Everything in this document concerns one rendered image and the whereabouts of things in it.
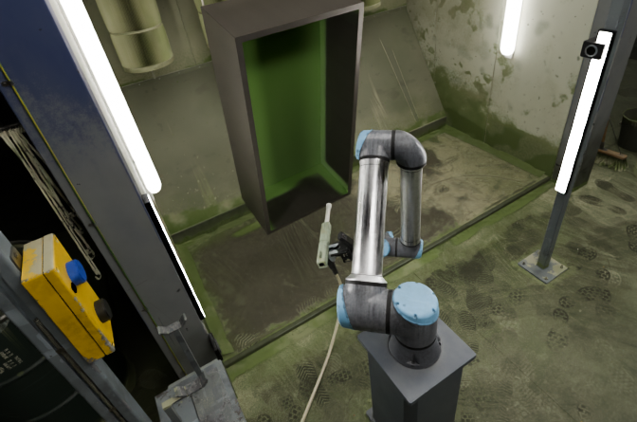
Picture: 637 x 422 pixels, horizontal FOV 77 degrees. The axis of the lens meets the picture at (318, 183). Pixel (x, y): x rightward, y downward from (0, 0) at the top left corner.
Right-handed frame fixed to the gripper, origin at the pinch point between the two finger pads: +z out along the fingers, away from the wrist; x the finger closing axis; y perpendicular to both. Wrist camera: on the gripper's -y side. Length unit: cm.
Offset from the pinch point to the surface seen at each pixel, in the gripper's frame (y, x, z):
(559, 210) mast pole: 32, 28, -123
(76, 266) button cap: -99, -102, 7
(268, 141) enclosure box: -45, 54, 22
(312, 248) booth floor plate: 40, 51, 27
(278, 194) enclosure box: -9, 52, 32
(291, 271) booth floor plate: 38, 31, 39
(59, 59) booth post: -131, -57, 19
